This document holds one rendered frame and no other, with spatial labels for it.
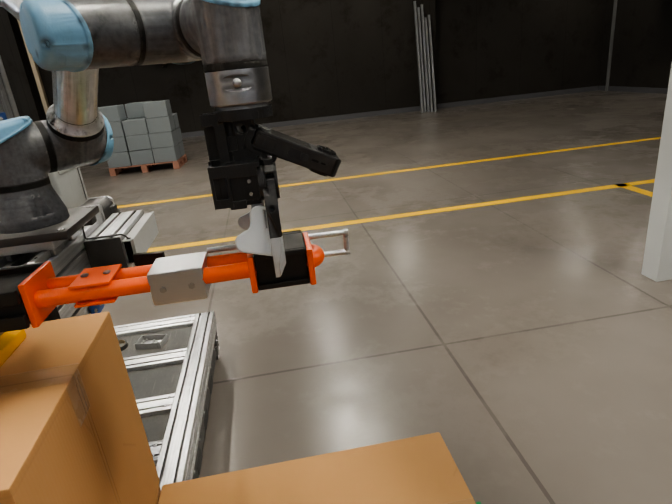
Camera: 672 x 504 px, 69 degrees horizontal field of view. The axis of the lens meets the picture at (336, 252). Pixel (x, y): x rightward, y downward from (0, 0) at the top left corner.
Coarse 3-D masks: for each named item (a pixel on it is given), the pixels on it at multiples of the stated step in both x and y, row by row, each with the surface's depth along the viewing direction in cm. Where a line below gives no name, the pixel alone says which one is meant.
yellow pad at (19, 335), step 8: (0, 336) 77; (8, 336) 76; (16, 336) 77; (24, 336) 79; (0, 344) 74; (8, 344) 74; (16, 344) 76; (0, 352) 72; (8, 352) 74; (0, 360) 72
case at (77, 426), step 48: (48, 336) 79; (96, 336) 78; (0, 384) 67; (48, 384) 66; (96, 384) 75; (0, 432) 58; (48, 432) 59; (96, 432) 73; (144, 432) 95; (0, 480) 50; (48, 480) 57; (96, 480) 70; (144, 480) 91
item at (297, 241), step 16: (288, 240) 66; (304, 240) 65; (256, 256) 62; (272, 256) 62; (288, 256) 63; (304, 256) 63; (272, 272) 63; (288, 272) 64; (304, 272) 64; (256, 288) 62; (272, 288) 63
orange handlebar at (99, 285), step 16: (208, 256) 67; (224, 256) 66; (240, 256) 66; (320, 256) 65; (96, 272) 64; (112, 272) 63; (128, 272) 65; (144, 272) 65; (208, 272) 62; (224, 272) 62; (240, 272) 63; (256, 272) 63; (48, 288) 64; (64, 288) 61; (80, 288) 61; (96, 288) 61; (112, 288) 61; (128, 288) 61; (144, 288) 62; (48, 304) 61; (80, 304) 61; (96, 304) 61
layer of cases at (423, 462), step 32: (384, 448) 103; (416, 448) 102; (192, 480) 100; (224, 480) 99; (256, 480) 98; (288, 480) 98; (320, 480) 97; (352, 480) 96; (384, 480) 95; (416, 480) 95; (448, 480) 94
